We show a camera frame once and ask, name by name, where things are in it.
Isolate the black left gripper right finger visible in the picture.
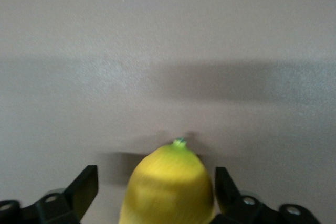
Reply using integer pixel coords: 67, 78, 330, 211
212, 166, 320, 224

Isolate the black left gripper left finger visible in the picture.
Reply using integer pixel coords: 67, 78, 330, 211
0, 165, 99, 224

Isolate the yellow lemon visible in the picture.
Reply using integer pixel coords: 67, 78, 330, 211
118, 137, 215, 224

